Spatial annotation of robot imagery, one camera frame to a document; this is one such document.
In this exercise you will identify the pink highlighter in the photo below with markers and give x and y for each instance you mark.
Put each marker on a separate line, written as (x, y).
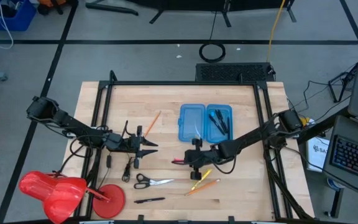
(179, 160)

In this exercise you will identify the white box with logo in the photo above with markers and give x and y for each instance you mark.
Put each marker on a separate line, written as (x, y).
(317, 158)

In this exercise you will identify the yellow highlighter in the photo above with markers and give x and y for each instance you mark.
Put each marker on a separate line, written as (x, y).
(204, 176)

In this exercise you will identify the orange and black bag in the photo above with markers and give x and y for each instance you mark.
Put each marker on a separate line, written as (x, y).
(51, 3)

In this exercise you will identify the black perforated case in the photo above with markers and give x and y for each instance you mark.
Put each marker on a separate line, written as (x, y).
(228, 72)

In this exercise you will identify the laptop with lit keyboard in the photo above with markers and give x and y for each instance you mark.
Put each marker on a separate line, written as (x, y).
(353, 155)

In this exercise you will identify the blue plastic pencil box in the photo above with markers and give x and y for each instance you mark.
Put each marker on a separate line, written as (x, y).
(191, 124)

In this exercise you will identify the black desk leg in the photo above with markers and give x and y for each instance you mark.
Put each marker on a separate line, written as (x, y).
(337, 202)

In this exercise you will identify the blue plastic bin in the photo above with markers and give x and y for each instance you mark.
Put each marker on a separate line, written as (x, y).
(23, 18)

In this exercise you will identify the black bar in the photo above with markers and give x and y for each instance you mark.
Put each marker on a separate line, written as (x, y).
(110, 8)

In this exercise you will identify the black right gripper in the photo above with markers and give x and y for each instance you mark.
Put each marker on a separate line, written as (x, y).
(200, 155)

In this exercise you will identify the red desk lamp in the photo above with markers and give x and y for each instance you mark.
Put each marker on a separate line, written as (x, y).
(54, 193)

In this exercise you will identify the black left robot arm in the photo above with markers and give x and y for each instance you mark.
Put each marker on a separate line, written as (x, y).
(70, 124)

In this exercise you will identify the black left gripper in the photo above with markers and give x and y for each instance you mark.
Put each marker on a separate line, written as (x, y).
(134, 144)

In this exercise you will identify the black aluminium table frame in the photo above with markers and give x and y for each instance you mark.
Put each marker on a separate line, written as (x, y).
(182, 83)

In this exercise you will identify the orange pencil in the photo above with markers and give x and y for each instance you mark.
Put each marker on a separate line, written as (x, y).
(152, 124)
(202, 187)

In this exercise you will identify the black stand base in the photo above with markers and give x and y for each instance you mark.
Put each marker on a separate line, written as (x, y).
(197, 4)

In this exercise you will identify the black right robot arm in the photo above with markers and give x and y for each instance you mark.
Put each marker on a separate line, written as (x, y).
(253, 135)

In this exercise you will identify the yellow connector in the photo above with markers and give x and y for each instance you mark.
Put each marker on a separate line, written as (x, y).
(306, 121)

